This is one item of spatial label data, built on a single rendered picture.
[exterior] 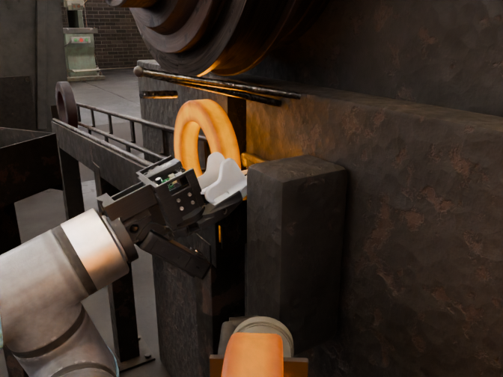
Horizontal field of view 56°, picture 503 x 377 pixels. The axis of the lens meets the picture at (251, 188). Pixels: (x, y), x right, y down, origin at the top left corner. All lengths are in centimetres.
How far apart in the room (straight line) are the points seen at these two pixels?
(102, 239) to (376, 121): 33
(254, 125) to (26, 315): 40
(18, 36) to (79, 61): 549
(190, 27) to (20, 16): 298
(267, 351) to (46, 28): 340
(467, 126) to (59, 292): 44
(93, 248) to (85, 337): 12
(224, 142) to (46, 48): 297
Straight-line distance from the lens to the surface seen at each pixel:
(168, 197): 57
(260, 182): 53
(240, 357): 27
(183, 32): 65
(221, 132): 68
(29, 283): 56
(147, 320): 170
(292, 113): 64
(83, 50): 900
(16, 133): 125
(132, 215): 58
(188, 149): 81
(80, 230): 56
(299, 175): 52
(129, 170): 101
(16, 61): 357
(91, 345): 62
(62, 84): 175
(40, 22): 358
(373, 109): 53
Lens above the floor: 96
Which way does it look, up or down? 19 degrees down
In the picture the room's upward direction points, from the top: straight up
